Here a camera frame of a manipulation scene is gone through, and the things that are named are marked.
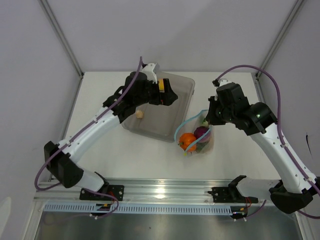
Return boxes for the right aluminium frame post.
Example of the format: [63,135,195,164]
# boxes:
[259,0,307,70]

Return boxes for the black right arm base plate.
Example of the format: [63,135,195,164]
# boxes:
[207,186,259,204]

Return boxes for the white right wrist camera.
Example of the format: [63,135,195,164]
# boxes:
[212,78,231,88]

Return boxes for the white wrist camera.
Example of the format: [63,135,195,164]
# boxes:
[212,78,231,88]
[140,62,160,83]

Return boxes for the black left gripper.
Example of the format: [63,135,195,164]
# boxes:
[134,78,177,107]

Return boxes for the aluminium frame post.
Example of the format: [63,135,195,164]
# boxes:
[38,0,85,80]
[259,0,307,70]

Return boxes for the orange toy pumpkin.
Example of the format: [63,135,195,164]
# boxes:
[179,132,197,151]

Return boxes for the purple toy onion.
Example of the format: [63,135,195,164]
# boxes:
[193,126,211,143]

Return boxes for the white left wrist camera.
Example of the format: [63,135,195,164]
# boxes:
[140,62,160,83]

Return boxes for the clear zip top bag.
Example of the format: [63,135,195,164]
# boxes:
[174,109,214,157]

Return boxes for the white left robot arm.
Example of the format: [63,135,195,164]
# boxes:
[44,71,178,200]

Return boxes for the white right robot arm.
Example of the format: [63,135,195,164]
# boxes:
[206,81,320,214]

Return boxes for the aluminium table edge rail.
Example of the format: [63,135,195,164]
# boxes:
[33,178,306,205]

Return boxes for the left aluminium frame post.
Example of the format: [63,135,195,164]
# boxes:
[38,0,85,80]

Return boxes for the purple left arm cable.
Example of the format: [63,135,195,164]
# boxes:
[34,56,144,221]

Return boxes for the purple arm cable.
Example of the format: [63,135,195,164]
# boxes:
[212,64,320,221]
[34,56,144,221]

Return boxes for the white toy radish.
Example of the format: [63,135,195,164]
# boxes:
[201,118,209,126]

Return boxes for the yellow toy lemon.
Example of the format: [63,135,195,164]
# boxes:
[158,78,165,93]

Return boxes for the clear grey plastic bin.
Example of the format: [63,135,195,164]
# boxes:
[121,72,195,143]

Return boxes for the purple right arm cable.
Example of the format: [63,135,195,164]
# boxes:
[212,64,320,221]

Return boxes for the white toy garlic bulb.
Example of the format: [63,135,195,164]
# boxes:
[135,110,144,119]

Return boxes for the toy pineapple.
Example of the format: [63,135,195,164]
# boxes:
[192,141,214,154]

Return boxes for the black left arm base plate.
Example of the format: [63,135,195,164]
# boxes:
[79,184,125,201]

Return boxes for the white slotted cable duct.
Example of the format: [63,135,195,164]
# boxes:
[43,202,233,216]

